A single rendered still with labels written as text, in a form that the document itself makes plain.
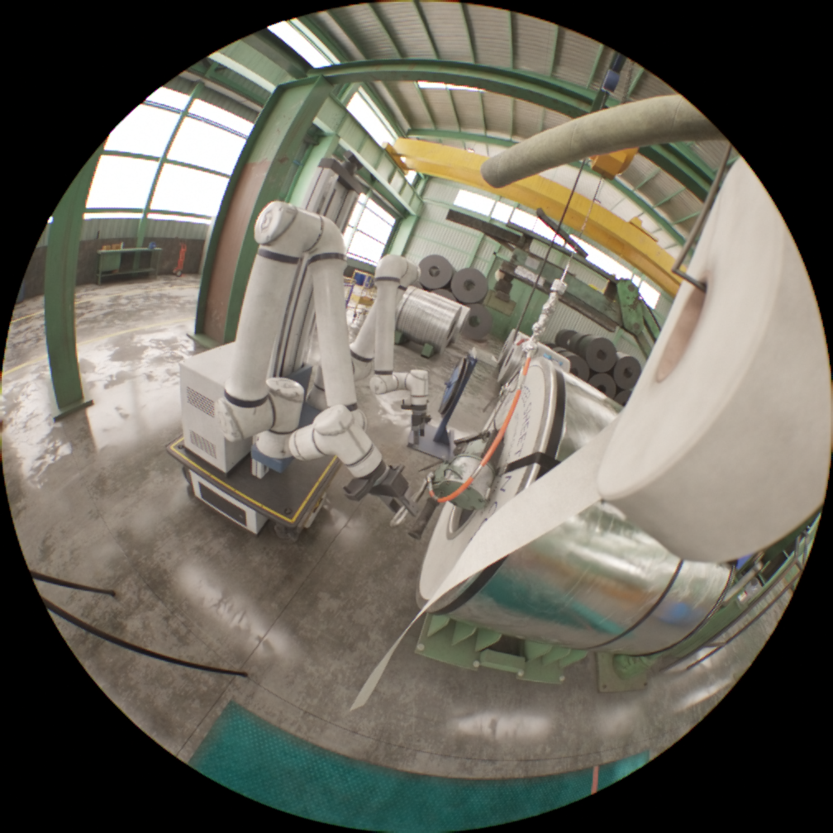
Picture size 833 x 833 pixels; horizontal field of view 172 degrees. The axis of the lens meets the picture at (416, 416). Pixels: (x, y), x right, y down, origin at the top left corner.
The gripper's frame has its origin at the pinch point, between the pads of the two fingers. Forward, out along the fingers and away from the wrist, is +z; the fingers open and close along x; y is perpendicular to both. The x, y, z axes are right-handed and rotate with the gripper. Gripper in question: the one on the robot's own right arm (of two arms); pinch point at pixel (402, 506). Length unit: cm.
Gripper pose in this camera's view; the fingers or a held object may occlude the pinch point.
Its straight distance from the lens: 78.3
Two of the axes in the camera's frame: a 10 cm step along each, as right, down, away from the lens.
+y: 4.5, -6.4, 6.2
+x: -7.5, 1.0, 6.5
